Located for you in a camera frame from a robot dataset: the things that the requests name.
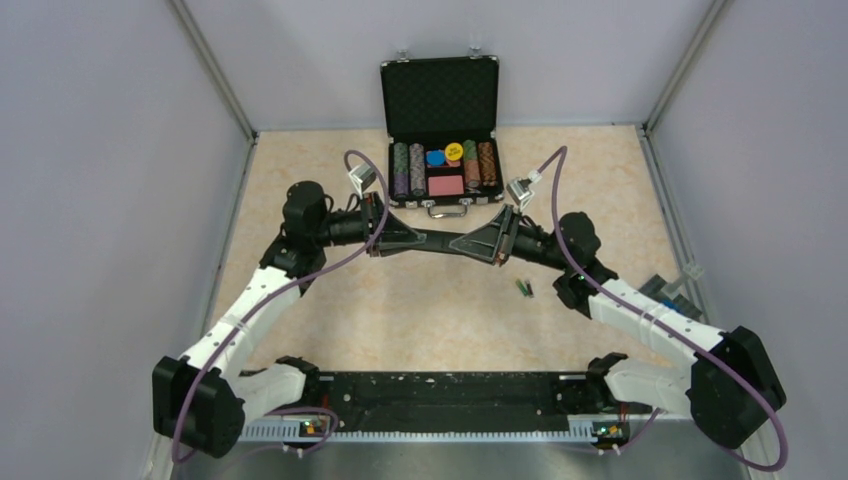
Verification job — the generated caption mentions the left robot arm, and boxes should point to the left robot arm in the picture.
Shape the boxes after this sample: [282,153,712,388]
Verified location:
[152,181,391,463]

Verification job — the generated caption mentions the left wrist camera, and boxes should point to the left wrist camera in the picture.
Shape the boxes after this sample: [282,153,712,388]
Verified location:
[348,164,376,197]

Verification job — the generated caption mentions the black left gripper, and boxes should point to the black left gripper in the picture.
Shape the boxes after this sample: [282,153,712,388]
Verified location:
[311,189,424,256]

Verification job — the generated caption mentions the green red chip stack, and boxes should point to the green red chip stack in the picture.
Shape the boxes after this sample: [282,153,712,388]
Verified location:
[462,140,481,190]

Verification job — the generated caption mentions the purple green chip stack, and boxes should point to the purple green chip stack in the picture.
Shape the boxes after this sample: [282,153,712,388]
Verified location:
[393,142,410,199]

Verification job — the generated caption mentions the black poker chip case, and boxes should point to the black poker chip case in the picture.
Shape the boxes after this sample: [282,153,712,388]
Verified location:
[379,55,505,209]

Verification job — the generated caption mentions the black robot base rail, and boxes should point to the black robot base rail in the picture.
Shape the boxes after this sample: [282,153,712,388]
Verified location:
[241,371,652,447]

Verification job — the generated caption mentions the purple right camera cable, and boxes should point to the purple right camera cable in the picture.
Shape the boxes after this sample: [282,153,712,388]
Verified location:
[529,145,791,473]

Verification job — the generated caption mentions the purple camera cable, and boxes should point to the purple camera cable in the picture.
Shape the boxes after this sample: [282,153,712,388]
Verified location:
[529,145,791,473]
[170,149,392,465]

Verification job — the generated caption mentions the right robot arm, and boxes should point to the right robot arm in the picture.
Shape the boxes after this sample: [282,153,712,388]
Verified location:
[446,207,786,449]

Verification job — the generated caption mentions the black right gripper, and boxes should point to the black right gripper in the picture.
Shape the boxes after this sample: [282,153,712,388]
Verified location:
[452,204,572,272]

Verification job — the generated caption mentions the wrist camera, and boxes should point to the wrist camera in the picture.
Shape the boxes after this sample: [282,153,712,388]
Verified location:
[348,164,376,197]
[506,178,535,212]

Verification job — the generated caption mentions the black remote control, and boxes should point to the black remote control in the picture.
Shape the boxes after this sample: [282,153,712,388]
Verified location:
[412,230,465,256]

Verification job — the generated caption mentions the green battery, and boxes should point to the green battery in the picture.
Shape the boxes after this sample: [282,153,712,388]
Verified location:
[515,279,529,297]

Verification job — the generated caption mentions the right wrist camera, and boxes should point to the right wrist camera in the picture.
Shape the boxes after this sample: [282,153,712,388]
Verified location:
[506,178,535,212]

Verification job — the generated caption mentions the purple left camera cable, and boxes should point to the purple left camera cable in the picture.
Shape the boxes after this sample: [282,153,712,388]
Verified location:
[170,149,392,465]

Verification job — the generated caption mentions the yellow big blind button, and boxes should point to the yellow big blind button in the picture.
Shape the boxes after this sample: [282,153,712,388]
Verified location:
[444,142,464,162]

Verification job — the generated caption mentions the orange black chip stack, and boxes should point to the orange black chip stack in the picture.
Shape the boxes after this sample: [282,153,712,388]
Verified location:
[478,142,497,187]

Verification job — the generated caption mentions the red playing card deck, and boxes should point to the red playing card deck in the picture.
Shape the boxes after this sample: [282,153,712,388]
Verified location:
[428,175,465,197]

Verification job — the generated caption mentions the blue dealer button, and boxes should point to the blue dealer button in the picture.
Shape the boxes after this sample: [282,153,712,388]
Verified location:
[425,150,446,168]

